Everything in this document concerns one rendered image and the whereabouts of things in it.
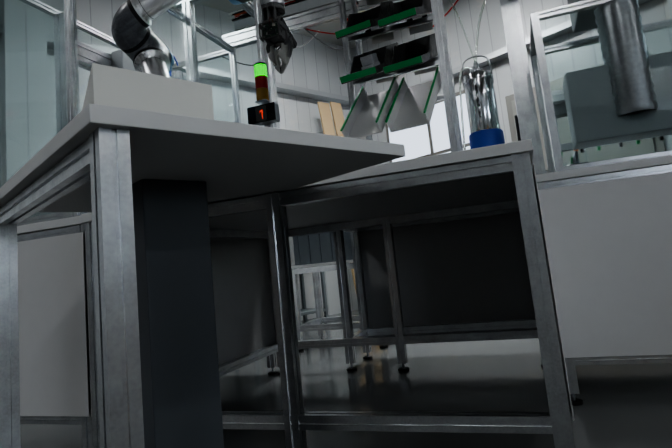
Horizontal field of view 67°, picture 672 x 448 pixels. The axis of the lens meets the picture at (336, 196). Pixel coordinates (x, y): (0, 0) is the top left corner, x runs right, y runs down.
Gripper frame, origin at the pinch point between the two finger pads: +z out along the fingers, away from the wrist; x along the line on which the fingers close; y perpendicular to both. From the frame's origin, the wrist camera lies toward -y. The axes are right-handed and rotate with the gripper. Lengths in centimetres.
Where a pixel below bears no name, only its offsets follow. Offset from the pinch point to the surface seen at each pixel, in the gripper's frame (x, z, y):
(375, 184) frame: 27, 42, 4
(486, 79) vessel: 59, -14, -94
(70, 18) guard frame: -86, -41, 1
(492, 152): 60, 39, 6
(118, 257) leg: 9, 59, 83
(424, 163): 42, 39, 6
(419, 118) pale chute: 39.6, 21.0, -12.1
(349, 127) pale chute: 16.1, 19.0, -13.9
